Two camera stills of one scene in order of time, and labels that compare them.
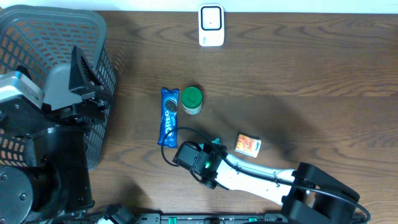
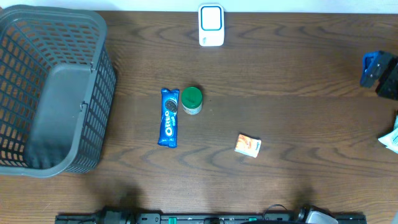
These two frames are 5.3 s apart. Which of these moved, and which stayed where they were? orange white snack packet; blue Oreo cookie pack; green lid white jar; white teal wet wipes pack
Moved: white teal wet wipes pack
Stayed: green lid white jar; blue Oreo cookie pack; orange white snack packet
